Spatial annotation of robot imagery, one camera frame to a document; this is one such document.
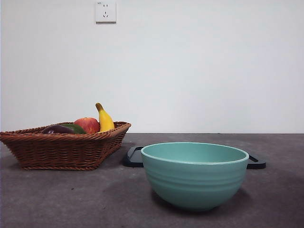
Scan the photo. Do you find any brown wicker basket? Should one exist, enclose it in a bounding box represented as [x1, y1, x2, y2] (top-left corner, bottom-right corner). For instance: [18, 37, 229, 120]
[0, 121, 132, 171]

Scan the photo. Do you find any yellow banana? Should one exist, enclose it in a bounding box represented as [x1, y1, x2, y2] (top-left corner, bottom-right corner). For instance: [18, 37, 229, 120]
[95, 102, 115, 133]

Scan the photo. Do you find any white wall socket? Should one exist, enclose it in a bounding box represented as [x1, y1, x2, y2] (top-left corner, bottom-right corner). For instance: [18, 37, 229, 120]
[95, 1, 117, 24]

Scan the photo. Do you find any teal ribbed bowl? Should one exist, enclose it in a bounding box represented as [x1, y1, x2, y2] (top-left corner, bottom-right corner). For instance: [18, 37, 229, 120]
[140, 142, 249, 211]

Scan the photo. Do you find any green avocado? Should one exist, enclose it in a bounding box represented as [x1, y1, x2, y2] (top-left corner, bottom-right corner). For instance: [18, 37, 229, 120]
[60, 123, 87, 134]

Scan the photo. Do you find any black rectangular tray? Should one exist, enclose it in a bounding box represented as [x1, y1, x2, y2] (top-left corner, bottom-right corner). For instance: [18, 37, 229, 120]
[122, 146, 266, 170]

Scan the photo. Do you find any red apple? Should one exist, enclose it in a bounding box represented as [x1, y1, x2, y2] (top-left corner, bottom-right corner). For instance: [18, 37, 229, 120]
[73, 117, 100, 134]

